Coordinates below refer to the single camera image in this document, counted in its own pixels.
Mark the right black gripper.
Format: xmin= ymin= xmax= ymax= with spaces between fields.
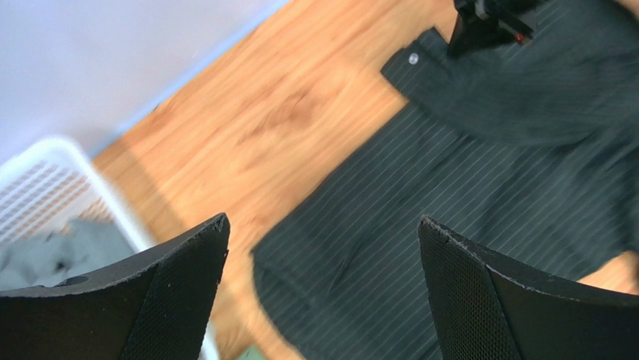
xmin=447 ymin=0 xmax=542 ymax=59

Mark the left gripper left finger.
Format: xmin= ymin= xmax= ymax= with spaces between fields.
xmin=1 ymin=213 xmax=230 ymax=359

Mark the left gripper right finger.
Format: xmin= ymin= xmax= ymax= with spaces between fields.
xmin=418 ymin=217 xmax=638 ymax=359

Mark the dark pinstriped long sleeve shirt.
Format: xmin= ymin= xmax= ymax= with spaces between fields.
xmin=253 ymin=1 xmax=638 ymax=359

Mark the grey shirt in basket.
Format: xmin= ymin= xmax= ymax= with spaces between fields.
xmin=1 ymin=218 xmax=135 ymax=291

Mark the white plastic basket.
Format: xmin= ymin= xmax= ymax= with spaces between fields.
xmin=1 ymin=137 xmax=219 ymax=359

